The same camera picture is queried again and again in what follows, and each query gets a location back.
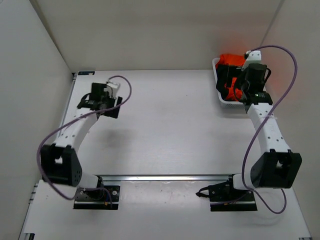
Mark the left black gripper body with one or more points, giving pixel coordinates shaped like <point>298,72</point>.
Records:
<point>108,101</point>

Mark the aluminium rail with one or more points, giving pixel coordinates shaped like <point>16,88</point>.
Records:
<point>165,178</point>

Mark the black t shirt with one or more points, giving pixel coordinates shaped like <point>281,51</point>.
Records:
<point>227,75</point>

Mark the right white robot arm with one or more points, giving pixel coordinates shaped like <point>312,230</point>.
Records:
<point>277,167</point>

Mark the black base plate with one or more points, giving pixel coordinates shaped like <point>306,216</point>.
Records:
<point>98,200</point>
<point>223,197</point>

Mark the dark label sticker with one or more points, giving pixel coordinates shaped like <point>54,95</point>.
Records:
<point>86,73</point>

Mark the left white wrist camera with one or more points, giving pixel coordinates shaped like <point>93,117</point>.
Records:
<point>112,89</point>

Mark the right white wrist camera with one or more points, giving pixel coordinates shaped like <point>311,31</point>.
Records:
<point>252,57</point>

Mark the orange t shirt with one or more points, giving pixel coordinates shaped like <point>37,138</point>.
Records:
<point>233,59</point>

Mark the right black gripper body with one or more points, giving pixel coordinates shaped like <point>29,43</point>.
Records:
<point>245,84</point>

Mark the white plastic basket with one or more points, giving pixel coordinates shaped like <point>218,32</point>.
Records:
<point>224,104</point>

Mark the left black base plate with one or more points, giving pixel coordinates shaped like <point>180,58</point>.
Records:
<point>98,200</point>

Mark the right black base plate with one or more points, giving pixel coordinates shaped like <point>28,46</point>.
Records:
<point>223,197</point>

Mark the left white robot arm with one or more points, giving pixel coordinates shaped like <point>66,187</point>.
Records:
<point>59,160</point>

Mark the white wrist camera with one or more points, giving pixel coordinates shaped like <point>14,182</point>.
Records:
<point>252,57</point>
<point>112,89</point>

